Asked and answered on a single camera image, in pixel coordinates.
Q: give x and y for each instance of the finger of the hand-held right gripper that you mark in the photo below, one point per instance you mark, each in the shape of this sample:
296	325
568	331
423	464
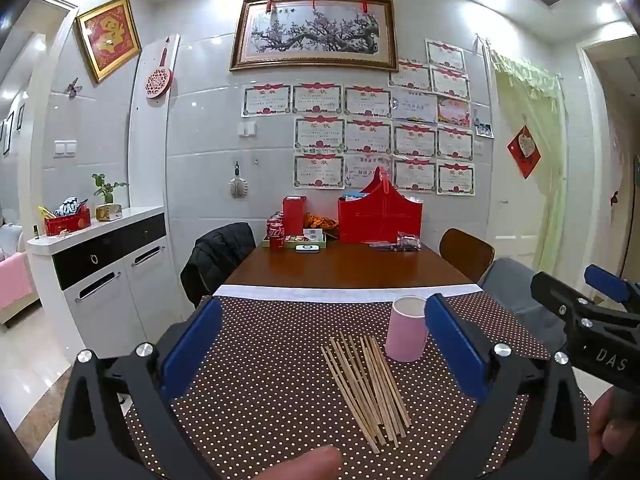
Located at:
552	292
605	280

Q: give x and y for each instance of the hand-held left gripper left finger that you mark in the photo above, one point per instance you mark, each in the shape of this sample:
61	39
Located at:
192	345

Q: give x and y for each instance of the wooden chair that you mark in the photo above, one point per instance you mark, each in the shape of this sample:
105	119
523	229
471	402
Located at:
465	255

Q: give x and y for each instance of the hanging brush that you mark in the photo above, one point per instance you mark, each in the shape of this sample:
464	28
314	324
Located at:
236	190

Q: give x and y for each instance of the pink paper cup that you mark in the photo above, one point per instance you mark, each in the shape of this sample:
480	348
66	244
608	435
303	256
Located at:
405	335

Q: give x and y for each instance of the blue white patterned cloth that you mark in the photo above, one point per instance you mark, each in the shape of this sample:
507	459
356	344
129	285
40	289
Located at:
70	206

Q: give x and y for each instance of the brown polka-dot tablecloth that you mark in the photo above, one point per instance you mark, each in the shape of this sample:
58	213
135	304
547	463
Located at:
260	385

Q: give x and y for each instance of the dark wall picture frame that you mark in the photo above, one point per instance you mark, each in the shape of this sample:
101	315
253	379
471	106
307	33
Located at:
20	117
8	132

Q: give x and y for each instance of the orange snack bag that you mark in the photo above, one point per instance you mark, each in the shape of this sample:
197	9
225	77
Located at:
320	222

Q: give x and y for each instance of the gold framed red calligraphy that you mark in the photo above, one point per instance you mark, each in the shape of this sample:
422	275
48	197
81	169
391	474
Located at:
107	37

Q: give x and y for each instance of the red cola can pack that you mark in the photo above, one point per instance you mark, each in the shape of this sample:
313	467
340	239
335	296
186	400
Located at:
276	237

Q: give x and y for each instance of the framed blossom painting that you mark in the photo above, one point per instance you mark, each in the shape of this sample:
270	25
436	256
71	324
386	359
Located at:
312	32

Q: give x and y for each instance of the butterfly wall decoration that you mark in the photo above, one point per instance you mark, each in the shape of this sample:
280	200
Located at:
72	87

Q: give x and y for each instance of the red gift bag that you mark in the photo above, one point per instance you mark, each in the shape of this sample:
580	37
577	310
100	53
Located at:
380	220

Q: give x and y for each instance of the round red hanging ornament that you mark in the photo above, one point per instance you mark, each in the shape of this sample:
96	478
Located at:
158	82

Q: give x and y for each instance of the red diamond wall decoration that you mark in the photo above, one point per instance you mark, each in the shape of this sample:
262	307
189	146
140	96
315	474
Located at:
524	152

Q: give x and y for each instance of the white door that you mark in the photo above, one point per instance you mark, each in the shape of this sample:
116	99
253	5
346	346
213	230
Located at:
510	225

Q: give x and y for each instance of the red tin box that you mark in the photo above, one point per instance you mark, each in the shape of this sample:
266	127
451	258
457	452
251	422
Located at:
70	223

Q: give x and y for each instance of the small potted plant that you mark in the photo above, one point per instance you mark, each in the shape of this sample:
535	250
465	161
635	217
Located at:
107	210

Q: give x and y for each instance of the pink cloth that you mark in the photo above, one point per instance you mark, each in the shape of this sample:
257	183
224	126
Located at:
15	280

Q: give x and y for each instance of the person's right hand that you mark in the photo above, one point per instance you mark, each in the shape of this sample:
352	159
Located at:
602	430

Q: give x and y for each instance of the dark flat packet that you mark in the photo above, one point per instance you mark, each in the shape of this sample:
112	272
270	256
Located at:
385	246

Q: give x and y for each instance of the white wall socket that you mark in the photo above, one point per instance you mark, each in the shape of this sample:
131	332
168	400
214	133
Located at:
247	129

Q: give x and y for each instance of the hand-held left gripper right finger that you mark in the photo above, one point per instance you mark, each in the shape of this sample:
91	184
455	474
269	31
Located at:
455	345

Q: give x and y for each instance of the white black sideboard cabinet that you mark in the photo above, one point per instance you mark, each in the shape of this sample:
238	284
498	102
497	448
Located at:
125	280

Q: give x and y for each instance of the black jacket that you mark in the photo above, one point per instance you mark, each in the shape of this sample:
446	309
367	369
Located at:
215	260

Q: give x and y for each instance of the person's left hand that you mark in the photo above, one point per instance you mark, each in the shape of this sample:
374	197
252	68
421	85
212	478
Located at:
312	465

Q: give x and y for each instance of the green curtain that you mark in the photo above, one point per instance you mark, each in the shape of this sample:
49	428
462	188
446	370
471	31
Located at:
545	185

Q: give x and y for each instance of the white cloth strip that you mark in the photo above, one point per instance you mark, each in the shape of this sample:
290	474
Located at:
325	293

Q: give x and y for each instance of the pile of wooden chopsticks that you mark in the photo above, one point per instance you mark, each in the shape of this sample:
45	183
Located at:
370	390

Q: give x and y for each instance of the clear plastic bag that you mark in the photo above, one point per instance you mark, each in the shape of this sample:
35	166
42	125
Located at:
409	241

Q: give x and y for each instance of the white light switch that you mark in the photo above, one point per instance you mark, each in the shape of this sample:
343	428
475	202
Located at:
65	148

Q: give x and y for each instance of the wall of award certificates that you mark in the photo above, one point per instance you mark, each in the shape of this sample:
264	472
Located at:
370	135

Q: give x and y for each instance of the grey garment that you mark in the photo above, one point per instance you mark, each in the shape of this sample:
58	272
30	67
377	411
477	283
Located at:
515	290

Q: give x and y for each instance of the small wall photo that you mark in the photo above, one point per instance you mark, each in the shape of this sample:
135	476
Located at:
483	128

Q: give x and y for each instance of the white flat device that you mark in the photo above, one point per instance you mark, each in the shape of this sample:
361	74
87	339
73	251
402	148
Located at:
307	248

